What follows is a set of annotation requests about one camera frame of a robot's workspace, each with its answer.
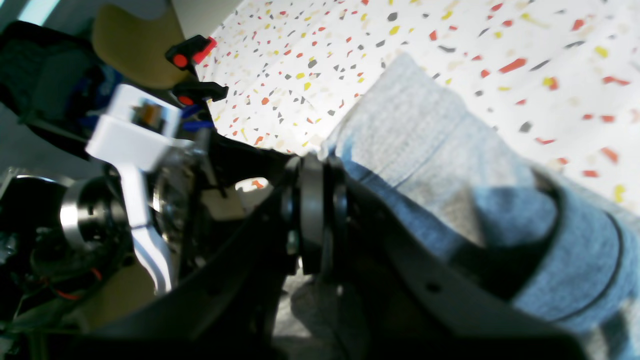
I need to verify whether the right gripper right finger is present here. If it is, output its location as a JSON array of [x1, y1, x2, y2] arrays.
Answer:
[[325, 156, 586, 360]]

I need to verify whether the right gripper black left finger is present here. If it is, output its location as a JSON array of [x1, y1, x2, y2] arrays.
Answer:
[[42, 155, 326, 360]]

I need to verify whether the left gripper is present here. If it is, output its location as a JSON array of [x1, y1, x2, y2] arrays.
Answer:
[[85, 84, 241, 296]]

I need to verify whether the grey T-shirt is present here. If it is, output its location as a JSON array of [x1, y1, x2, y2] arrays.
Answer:
[[317, 54, 639, 360]]

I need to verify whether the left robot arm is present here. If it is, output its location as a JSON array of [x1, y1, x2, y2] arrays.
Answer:
[[1, 82, 229, 330]]

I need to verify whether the red table clamp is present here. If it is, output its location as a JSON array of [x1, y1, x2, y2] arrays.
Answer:
[[171, 81, 229, 106], [164, 34, 218, 71]]

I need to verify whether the red table clamp left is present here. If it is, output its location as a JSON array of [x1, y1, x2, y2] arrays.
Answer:
[[164, 34, 218, 71]]

